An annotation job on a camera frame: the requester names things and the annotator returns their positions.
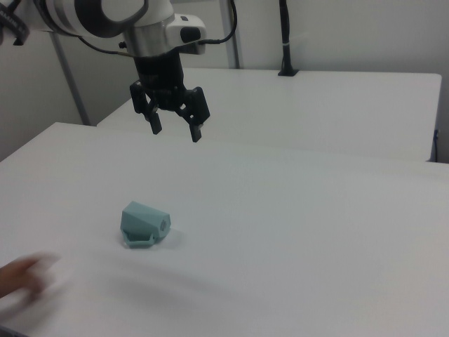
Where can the teal faceted cup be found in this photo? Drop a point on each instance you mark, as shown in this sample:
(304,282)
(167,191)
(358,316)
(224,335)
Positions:
(140,219)

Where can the person's bare hand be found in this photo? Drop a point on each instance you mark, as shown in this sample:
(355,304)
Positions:
(17,277)

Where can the white office table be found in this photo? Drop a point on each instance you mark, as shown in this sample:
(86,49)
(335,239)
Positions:
(298,112)

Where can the grey metal partition post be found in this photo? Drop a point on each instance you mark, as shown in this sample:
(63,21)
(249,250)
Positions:
(72,80)
(233,42)

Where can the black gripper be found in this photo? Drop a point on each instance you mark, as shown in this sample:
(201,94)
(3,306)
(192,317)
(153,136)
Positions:
(159,75)

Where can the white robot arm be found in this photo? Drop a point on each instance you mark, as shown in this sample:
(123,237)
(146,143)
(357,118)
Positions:
(87,17)

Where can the black pole with base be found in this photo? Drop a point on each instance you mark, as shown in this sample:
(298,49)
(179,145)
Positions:
(287,42)

